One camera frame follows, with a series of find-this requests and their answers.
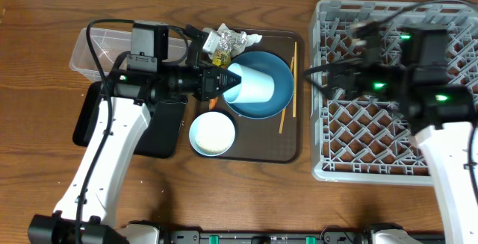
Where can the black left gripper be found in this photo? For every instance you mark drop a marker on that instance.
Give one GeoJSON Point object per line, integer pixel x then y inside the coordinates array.
{"type": "Point", "coordinates": [208, 84]}

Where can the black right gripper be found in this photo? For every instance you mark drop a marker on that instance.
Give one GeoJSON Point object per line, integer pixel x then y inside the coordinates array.
{"type": "Point", "coordinates": [351, 69]}

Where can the orange carrot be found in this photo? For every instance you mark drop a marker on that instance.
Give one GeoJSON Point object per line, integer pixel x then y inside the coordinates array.
{"type": "Point", "coordinates": [212, 103]}

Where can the light blue cup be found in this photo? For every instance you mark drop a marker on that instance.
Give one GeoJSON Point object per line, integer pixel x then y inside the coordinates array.
{"type": "Point", "coordinates": [255, 86]}

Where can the dark blue plate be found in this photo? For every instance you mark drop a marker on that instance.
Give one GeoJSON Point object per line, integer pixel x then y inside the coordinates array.
{"type": "Point", "coordinates": [271, 65]}

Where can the white rice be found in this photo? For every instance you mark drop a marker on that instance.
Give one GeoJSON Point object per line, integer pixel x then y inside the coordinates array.
{"type": "Point", "coordinates": [212, 135]}

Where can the light blue bowl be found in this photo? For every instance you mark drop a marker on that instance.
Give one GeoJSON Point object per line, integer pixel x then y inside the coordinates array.
{"type": "Point", "coordinates": [211, 133]}

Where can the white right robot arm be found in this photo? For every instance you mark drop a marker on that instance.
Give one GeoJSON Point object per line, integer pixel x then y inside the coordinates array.
{"type": "Point", "coordinates": [442, 117]}

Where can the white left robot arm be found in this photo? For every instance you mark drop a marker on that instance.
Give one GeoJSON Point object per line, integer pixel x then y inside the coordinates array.
{"type": "Point", "coordinates": [164, 64]}

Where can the grey dishwasher rack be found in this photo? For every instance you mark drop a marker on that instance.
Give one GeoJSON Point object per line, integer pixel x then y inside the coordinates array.
{"type": "Point", "coordinates": [364, 140]}

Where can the black waste tray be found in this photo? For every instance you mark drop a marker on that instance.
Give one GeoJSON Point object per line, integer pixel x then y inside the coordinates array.
{"type": "Point", "coordinates": [158, 140]}

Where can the yellow snack wrapper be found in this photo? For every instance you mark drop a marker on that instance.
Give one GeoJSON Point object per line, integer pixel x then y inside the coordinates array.
{"type": "Point", "coordinates": [221, 58]}

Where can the crumpled foil wrapper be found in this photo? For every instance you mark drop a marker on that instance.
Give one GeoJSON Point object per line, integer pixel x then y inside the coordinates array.
{"type": "Point", "coordinates": [231, 42]}

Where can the wooden chopstick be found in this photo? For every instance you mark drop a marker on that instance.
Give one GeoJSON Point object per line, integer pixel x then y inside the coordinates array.
{"type": "Point", "coordinates": [286, 93]}
{"type": "Point", "coordinates": [294, 73]}

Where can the crumpled white tissue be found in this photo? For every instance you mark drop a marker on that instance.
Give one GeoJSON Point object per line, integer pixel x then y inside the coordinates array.
{"type": "Point", "coordinates": [253, 38]}

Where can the brown serving tray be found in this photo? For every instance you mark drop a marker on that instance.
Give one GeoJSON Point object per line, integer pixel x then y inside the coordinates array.
{"type": "Point", "coordinates": [259, 140]}

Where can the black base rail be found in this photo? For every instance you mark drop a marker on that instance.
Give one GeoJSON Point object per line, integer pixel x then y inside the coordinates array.
{"type": "Point", "coordinates": [195, 237]}

